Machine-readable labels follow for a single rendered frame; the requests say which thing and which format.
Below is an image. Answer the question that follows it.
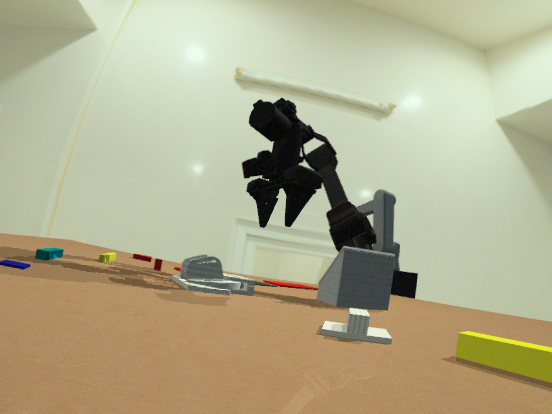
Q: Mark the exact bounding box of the yellow long bar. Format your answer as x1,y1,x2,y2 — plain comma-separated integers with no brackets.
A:
99,253,116,263

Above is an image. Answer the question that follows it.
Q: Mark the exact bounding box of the yellow rectangular bar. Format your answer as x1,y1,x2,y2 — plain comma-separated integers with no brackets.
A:
455,331,552,383

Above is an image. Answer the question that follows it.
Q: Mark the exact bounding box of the teal rectangular block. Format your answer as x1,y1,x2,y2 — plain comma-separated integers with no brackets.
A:
35,247,64,261

